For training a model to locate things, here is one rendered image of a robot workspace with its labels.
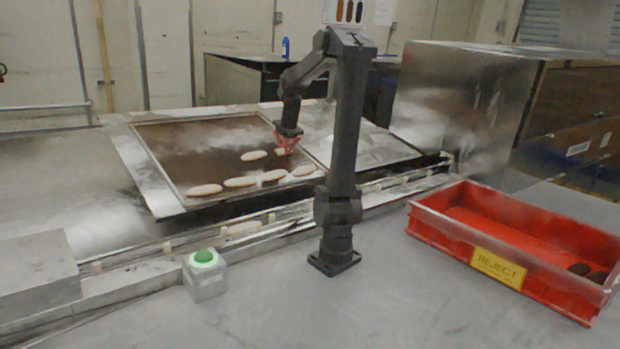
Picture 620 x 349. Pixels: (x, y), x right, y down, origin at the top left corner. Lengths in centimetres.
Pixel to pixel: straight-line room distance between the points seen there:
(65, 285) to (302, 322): 43
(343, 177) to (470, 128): 75
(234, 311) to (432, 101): 111
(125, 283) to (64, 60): 381
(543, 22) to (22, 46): 747
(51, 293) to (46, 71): 382
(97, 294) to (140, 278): 8
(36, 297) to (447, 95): 134
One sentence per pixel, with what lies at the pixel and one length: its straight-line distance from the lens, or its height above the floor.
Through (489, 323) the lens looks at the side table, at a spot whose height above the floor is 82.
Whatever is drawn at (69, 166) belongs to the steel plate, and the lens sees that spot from 154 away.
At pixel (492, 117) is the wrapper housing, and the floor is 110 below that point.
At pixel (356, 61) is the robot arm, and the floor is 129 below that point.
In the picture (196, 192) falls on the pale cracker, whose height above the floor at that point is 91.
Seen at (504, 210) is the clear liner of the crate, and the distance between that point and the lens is 132.
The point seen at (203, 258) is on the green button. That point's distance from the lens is 82.
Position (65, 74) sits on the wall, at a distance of 456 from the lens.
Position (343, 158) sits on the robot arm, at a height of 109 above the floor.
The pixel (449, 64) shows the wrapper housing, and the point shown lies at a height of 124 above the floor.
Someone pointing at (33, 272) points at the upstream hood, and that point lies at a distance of 84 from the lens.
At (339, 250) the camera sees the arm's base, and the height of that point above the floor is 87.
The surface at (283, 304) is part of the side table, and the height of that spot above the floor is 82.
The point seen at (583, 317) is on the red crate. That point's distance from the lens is 104.
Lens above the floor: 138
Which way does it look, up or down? 24 degrees down
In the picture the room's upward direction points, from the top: 6 degrees clockwise
